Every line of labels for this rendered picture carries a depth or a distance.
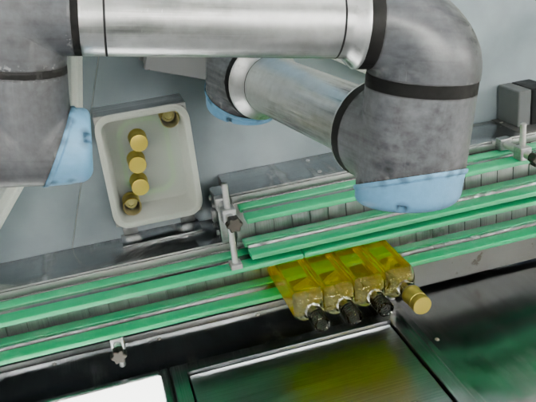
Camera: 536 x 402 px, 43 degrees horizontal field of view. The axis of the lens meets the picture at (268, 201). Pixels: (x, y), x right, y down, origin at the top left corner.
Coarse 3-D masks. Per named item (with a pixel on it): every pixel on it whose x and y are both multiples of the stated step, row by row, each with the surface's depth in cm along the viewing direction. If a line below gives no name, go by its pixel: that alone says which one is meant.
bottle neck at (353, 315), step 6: (342, 300) 118; (348, 300) 118; (342, 306) 117; (348, 306) 116; (354, 306) 116; (342, 312) 117; (348, 312) 115; (354, 312) 115; (360, 312) 115; (348, 318) 115; (354, 318) 117; (360, 318) 116; (354, 324) 116
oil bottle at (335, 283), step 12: (312, 264) 128; (324, 264) 128; (336, 264) 127; (324, 276) 124; (336, 276) 123; (324, 288) 121; (336, 288) 120; (348, 288) 120; (336, 300) 119; (336, 312) 120
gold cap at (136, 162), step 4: (132, 152) 132; (136, 152) 132; (140, 152) 133; (128, 156) 132; (132, 156) 130; (136, 156) 129; (140, 156) 130; (128, 160) 130; (132, 160) 129; (136, 160) 130; (140, 160) 130; (144, 160) 130; (128, 164) 130; (132, 164) 130; (136, 164) 130; (140, 164) 130; (144, 164) 130; (132, 168) 130; (136, 168) 130; (140, 168) 130; (144, 168) 130; (136, 172) 130; (140, 172) 131
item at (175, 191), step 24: (120, 120) 130; (144, 120) 132; (120, 144) 132; (168, 144) 135; (192, 144) 128; (120, 168) 134; (168, 168) 136; (192, 168) 130; (120, 192) 135; (168, 192) 138; (192, 192) 135; (120, 216) 131; (144, 216) 132; (168, 216) 132
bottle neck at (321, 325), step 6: (312, 306) 117; (318, 306) 117; (306, 312) 117; (312, 312) 116; (318, 312) 115; (324, 312) 116; (312, 318) 115; (318, 318) 114; (324, 318) 114; (312, 324) 115; (318, 324) 116; (324, 324) 115; (318, 330) 114; (324, 330) 115
